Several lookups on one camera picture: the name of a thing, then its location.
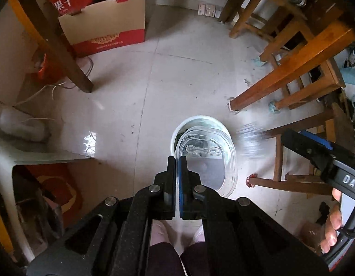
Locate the wooden stool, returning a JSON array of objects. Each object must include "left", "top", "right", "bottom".
[{"left": 246, "top": 103, "right": 355, "bottom": 196}]

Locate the white round trash bin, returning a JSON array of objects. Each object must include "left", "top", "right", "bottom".
[{"left": 170, "top": 115, "right": 239, "bottom": 198}]

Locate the wooden dining table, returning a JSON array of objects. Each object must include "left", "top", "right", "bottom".
[{"left": 0, "top": 0, "right": 355, "bottom": 112}]

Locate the red and tan cardboard box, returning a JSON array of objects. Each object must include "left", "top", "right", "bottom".
[{"left": 59, "top": 0, "right": 146, "bottom": 57}]

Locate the white plastic stool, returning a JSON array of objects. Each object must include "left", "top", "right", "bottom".
[{"left": 0, "top": 138, "right": 89, "bottom": 262}]

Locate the clear plastic container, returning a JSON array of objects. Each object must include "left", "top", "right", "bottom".
[{"left": 174, "top": 125, "right": 239, "bottom": 198}]

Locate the person's right hand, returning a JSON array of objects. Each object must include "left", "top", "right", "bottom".
[{"left": 320, "top": 188, "right": 342, "bottom": 253}]

